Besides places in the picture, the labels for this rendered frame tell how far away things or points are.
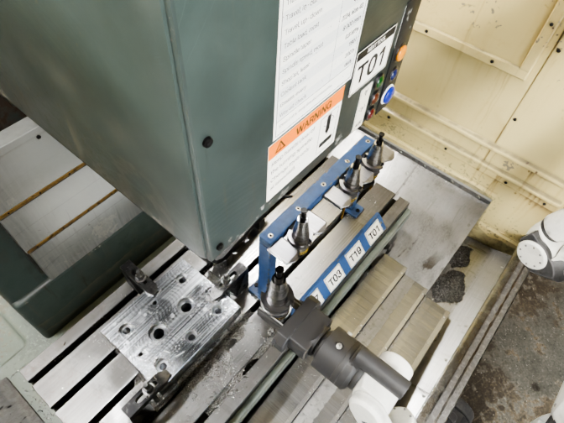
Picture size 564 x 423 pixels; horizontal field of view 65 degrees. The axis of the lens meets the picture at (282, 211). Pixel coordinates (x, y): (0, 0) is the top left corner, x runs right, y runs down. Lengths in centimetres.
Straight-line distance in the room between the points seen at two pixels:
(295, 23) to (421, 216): 139
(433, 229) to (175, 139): 144
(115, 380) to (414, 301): 99
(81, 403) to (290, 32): 110
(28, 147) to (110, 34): 77
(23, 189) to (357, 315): 104
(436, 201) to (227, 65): 147
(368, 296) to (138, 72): 129
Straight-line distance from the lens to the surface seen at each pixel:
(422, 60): 162
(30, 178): 121
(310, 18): 47
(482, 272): 188
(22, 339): 182
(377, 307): 156
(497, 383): 248
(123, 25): 38
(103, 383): 133
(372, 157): 124
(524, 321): 268
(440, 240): 175
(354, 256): 141
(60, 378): 137
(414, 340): 159
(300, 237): 105
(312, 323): 84
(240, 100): 43
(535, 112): 156
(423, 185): 181
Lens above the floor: 213
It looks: 54 degrees down
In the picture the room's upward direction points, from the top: 5 degrees clockwise
